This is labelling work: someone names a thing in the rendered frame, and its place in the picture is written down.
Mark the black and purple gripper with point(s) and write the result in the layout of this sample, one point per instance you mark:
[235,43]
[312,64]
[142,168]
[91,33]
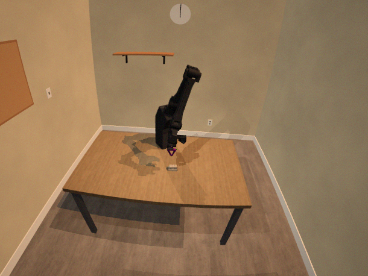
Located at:
[170,147]

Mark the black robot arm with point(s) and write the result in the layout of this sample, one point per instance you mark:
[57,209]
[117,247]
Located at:
[178,103]

